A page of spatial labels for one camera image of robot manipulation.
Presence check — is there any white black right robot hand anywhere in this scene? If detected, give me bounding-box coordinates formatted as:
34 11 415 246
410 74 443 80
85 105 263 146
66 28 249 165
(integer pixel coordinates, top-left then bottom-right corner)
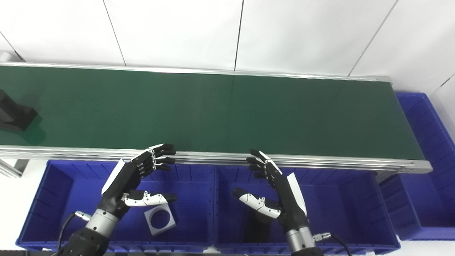
232 149 309 232

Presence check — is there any green conveyor belt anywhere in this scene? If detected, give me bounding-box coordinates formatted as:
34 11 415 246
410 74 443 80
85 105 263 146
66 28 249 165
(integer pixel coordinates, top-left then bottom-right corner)
0 61 433 175
0 66 425 160

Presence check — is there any aluminium conveyor leg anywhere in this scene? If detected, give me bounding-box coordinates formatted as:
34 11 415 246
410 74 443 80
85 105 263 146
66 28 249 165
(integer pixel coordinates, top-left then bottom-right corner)
0 158 29 178

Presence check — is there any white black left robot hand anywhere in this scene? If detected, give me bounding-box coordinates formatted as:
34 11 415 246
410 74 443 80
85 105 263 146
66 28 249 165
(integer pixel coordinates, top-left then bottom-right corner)
97 143 177 218

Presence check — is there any grey square plate with hole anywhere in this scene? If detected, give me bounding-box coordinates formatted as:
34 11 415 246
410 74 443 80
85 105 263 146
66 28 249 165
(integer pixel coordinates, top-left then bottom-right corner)
144 203 176 236

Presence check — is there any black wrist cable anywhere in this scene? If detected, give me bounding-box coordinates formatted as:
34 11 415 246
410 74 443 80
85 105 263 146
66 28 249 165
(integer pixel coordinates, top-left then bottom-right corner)
313 232 352 256
53 211 91 256

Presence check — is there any blue plastic bin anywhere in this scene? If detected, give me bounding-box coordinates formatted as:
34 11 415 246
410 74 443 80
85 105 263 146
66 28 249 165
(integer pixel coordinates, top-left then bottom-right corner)
379 92 455 241
213 165 401 255
16 160 217 253

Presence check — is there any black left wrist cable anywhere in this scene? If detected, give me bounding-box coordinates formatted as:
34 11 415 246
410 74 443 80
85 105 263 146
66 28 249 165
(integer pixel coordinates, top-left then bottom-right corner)
53 211 91 256

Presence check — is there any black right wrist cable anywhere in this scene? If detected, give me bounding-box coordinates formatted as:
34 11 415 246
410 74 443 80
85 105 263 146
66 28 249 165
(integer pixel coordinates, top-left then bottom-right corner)
313 232 352 256

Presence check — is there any black cylinder block part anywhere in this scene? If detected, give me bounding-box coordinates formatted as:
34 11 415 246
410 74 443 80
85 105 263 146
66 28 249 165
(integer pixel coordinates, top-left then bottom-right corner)
0 89 38 132
243 210 285 246

